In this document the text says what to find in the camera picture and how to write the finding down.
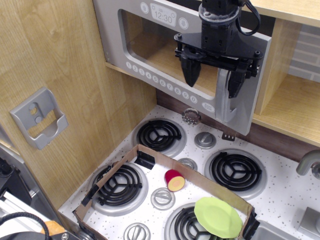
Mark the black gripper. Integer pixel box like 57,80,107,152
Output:
174,14,264,99

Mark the grey toy microwave door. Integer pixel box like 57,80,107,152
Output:
93,0,271,135

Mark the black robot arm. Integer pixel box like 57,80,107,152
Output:
174,0,264,98

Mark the hanging metal strainer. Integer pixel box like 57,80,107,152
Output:
181,108,202,126

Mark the hanging metal spatula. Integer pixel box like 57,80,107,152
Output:
221,129,237,142

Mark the wooden shelf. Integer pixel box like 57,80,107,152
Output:
105,61,320,146

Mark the back left black burner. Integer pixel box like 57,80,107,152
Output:
135,119,182,152

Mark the black burner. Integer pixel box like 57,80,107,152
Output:
174,206,216,240
208,151,263,192
135,119,182,152
96,164,145,207

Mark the grey stove knob middle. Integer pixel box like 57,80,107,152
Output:
178,158,198,171

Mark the back right black burner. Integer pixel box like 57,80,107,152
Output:
208,151,263,192

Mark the red toy fruit half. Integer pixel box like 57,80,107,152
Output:
164,169,186,192

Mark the grey toy faucet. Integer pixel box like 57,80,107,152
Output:
296,150,320,180

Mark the grey stove knob centre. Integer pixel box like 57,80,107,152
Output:
150,187,176,211

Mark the green toy plate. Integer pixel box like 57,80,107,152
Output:
194,197,243,239

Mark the front left black burner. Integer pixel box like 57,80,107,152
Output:
96,164,145,207

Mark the front right black burner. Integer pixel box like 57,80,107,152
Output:
174,206,216,240

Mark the grey toy sink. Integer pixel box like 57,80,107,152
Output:
251,207,320,240

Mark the grey stove knob front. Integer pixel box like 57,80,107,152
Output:
123,222,151,240

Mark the orange object bottom left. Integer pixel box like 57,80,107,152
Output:
44,220,66,236

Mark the black device left edge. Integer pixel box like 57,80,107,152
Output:
0,158,32,206

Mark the cardboard barrier frame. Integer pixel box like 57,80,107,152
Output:
73,145,260,240

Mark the grey wall phone holder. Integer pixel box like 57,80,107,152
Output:
9,87,69,150

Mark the black braided cable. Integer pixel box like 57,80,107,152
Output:
0,212,50,240

